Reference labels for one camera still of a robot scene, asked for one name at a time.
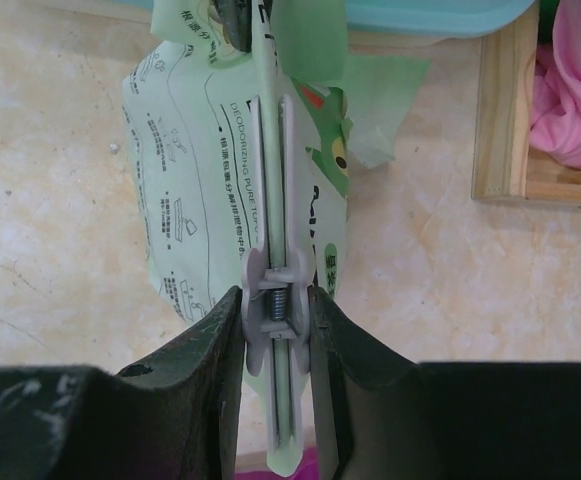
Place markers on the grey plastic bag clip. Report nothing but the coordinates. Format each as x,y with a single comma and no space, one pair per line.
275,307

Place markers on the teal plastic litter box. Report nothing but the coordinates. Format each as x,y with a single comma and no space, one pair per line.
434,18

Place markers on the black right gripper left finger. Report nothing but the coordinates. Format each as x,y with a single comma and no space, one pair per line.
170,415

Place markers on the wooden clothes rack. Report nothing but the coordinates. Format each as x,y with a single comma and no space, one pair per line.
505,168

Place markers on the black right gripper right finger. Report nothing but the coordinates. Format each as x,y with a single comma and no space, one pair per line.
379,415

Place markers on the green cat litter bag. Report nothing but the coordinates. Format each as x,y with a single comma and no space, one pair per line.
188,108

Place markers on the magenta litter scoop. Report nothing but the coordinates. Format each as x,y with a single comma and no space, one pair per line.
311,466

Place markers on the pink t-shirt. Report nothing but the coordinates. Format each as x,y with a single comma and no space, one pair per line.
555,127

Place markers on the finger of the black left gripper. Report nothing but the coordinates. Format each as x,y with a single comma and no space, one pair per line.
236,18

